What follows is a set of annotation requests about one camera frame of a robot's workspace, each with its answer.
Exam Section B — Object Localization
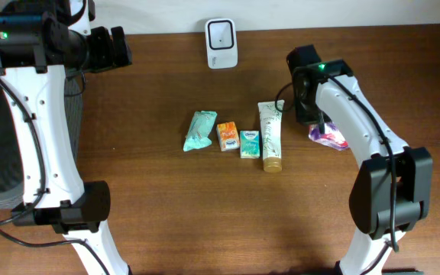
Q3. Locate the white barcode scanner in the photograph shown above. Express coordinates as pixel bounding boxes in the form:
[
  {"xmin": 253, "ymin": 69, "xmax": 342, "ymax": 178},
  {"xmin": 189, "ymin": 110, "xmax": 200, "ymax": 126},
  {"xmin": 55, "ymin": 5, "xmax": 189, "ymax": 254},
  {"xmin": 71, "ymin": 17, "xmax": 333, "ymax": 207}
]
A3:
[{"xmin": 205, "ymin": 18, "xmax": 238, "ymax": 70}]

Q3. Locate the white cream tube gold cap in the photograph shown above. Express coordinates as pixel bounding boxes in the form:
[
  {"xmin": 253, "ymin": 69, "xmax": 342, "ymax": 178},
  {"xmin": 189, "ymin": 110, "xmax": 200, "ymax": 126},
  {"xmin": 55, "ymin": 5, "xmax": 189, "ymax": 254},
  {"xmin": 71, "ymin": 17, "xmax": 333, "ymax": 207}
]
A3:
[{"xmin": 257, "ymin": 99, "xmax": 284, "ymax": 173}]

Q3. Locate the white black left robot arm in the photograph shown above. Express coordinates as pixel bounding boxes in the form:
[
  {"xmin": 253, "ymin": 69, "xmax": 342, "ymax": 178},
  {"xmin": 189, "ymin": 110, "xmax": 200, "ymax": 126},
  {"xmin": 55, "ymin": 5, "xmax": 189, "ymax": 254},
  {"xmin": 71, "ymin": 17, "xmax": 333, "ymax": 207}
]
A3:
[{"xmin": 0, "ymin": 0, "xmax": 132, "ymax": 274}]

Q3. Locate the orange tissue packet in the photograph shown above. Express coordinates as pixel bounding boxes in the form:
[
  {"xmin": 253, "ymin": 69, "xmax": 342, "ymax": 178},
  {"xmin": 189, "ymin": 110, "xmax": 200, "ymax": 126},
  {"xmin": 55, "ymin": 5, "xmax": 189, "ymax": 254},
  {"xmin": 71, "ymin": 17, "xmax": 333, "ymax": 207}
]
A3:
[{"xmin": 216, "ymin": 121, "xmax": 240, "ymax": 151}]

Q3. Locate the teal tissue packet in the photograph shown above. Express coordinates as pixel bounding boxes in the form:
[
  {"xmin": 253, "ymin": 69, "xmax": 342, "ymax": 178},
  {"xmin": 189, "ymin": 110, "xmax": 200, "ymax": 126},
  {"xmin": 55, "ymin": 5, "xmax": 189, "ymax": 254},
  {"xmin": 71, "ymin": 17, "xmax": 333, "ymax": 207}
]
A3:
[{"xmin": 240, "ymin": 131, "xmax": 260, "ymax": 159}]

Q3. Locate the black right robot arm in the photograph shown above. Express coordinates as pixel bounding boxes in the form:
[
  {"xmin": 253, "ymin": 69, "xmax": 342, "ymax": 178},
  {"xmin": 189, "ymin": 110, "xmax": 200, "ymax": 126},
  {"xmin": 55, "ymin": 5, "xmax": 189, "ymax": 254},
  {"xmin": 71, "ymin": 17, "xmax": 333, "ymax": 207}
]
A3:
[{"xmin": 289, "ymin": 59, "xmax": 433, "ymax": 274}]

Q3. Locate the teal snack bag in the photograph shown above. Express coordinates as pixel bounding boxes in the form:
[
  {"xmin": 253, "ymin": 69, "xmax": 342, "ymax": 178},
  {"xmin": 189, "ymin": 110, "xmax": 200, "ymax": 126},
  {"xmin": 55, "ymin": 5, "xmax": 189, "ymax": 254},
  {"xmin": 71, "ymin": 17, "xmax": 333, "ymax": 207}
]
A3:
[{"xmin": 183, "ymin": 111, "xmax": 217, "ymax": 152}]

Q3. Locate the purple tissue pack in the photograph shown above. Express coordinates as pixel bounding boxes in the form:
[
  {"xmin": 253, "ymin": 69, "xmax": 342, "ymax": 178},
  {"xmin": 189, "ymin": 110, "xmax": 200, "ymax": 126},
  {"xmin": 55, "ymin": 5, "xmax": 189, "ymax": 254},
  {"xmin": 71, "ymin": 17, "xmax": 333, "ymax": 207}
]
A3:
[{"xmin": 309, "ymin": 122, "xmax": 349, "ymax": 150}]

